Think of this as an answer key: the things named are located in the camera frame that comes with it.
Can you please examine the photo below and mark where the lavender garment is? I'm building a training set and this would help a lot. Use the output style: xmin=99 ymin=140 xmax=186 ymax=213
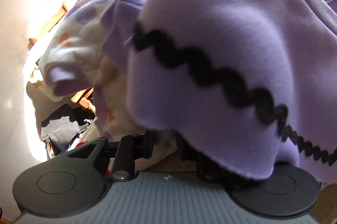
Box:
xmin=41 ymin=0 xmax=337 ymax=185

